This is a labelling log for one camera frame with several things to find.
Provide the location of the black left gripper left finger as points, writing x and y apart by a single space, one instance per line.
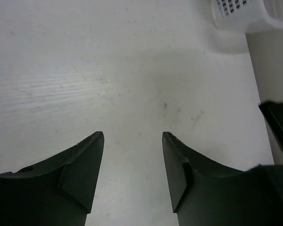
58 191

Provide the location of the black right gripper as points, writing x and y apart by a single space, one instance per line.
273 114

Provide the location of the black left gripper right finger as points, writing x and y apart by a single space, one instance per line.
204 192

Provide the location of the white plastic laundry basket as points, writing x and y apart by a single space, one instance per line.
229 21

